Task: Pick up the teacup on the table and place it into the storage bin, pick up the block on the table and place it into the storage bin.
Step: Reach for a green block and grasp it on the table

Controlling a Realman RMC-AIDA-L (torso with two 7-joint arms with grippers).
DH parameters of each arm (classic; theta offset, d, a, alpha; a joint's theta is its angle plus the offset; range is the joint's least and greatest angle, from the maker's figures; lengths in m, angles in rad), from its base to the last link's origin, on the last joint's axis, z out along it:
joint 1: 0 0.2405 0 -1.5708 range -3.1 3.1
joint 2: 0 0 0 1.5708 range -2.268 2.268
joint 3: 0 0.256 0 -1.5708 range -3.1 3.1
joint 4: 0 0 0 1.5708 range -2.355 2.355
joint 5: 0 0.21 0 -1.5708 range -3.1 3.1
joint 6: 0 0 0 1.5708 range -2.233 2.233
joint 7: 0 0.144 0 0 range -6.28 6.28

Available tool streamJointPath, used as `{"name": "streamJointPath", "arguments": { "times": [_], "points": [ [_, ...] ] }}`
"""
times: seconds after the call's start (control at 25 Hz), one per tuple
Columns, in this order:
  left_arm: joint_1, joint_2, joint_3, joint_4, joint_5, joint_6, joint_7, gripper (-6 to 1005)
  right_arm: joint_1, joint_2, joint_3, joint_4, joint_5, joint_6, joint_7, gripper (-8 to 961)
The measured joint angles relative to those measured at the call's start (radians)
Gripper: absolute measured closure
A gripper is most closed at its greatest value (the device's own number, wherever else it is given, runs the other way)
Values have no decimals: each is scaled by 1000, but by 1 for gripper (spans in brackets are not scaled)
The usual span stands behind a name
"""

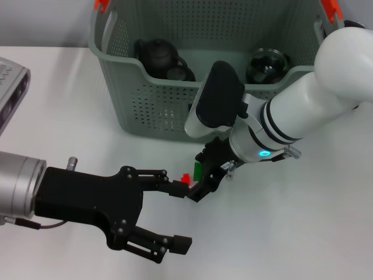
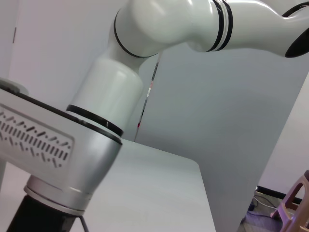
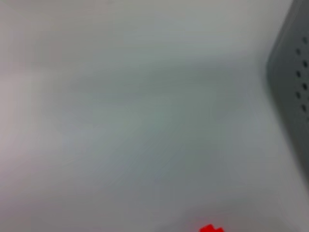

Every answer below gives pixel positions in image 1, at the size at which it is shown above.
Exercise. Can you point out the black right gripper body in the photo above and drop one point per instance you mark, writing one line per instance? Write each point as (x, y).
(217, 157)

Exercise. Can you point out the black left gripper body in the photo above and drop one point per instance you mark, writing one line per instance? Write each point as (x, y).
(87, 198)

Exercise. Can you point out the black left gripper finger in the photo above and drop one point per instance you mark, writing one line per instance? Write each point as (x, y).
(169, 186)
(154, 242)

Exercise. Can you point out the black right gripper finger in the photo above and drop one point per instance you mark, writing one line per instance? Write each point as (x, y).
(201, 191)
(199, 157)

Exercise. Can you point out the small green toy brick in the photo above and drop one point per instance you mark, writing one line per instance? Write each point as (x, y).
(197, 170)

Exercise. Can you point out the small red toy brick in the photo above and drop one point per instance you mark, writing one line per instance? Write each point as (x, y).
(185, 178)

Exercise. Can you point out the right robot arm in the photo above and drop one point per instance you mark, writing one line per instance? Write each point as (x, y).
(306, 102)

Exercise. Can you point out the grey-green perforated storage bin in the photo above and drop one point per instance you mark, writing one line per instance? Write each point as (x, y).
(151, 116)

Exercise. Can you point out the black clay teapot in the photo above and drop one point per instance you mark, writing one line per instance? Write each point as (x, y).
(157, 55)

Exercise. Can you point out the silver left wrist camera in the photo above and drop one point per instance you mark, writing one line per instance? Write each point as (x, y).
(11, 90)

